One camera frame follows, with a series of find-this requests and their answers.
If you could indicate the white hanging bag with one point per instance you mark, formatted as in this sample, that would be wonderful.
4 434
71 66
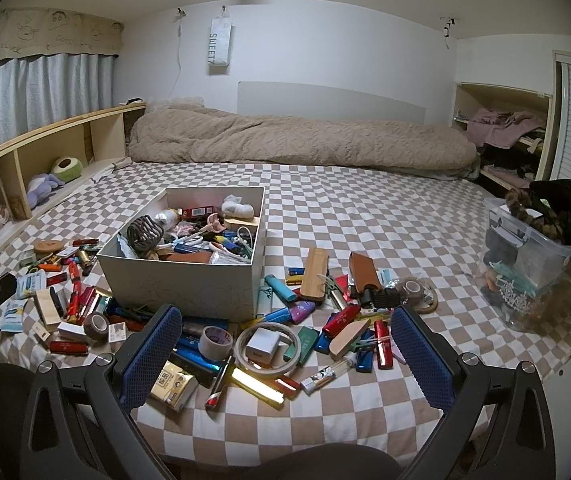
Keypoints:
220 45

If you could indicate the pale wooden oval piece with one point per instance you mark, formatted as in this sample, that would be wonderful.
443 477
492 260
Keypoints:
243 223

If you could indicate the grey curtain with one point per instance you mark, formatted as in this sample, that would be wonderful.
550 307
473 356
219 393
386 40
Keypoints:
40 90

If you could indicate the pink eyelash curler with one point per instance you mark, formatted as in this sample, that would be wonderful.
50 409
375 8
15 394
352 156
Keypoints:
210 224

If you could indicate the beige small box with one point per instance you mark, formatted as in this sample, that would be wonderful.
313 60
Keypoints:
71 331

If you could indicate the tan wooden wedge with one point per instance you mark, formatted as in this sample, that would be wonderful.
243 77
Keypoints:
348 337

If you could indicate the brown leather piece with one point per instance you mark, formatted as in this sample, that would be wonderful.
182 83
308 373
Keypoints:
185 258

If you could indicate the white small bottle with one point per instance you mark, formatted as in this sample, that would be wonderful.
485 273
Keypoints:
169 216

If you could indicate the bamboo case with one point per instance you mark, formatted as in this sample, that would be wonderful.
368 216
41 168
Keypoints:
314 275

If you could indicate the grey tape roll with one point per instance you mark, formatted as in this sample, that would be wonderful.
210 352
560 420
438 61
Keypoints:
96 327

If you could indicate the wooden bedside shelf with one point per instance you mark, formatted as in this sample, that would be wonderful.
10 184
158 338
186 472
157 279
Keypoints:
65 130

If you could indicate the white charger cube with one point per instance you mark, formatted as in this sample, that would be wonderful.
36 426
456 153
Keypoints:
262 347

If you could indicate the pink folded clothes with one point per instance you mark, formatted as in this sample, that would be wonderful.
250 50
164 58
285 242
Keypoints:
500 125

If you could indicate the white cardboard box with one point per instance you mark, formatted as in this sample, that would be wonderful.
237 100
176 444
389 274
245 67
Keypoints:
175 285

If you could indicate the checkered bed sheet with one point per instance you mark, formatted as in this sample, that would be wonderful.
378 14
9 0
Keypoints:
365 210

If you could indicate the glossy red case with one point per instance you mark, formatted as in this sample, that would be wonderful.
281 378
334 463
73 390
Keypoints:
68 347

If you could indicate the face mask packet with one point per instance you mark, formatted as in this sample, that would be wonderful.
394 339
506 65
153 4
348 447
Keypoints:
386 276

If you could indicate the beige printed curtain valance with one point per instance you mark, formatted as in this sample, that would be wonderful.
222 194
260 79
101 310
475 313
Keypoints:
40 30

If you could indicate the red cigarette pack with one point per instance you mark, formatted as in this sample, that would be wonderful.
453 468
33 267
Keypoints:
198 211

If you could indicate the clear tape roll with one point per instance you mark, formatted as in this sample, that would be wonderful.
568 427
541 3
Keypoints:
420 305

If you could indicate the white rolled socks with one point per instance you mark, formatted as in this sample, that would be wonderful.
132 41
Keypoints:
238 209

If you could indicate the white small carton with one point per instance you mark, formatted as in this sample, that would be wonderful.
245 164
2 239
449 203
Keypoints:
117 332

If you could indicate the green avocado plush toy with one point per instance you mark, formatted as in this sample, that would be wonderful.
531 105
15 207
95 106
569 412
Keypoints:
68 166

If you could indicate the clear plastic storage bin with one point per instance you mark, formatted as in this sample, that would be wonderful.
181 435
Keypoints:
530 265

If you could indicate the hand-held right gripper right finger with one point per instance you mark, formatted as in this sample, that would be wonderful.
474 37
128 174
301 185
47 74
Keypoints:
423 355

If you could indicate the grey hair claw clip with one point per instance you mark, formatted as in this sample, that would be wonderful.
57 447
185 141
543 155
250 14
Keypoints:
145 235

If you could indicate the gold packet box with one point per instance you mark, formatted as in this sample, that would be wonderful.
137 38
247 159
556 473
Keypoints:
173 385

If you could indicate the purple plush toy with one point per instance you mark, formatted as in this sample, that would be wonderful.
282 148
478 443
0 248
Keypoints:
43 190

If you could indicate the beige quilted duvet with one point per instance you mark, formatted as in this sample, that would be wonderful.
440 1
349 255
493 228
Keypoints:
290 140

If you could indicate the black cap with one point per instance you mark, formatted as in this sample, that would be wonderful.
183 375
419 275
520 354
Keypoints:
570 205

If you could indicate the blue white medicine sachet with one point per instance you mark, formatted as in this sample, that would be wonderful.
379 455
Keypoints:
30 285
13 317

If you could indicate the brown leather pouch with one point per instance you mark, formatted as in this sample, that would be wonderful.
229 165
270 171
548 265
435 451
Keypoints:
363 267

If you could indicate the oval wooden box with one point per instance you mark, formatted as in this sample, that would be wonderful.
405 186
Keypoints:
49 246

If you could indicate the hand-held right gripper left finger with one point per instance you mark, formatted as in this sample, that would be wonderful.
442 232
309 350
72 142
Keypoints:
148 355

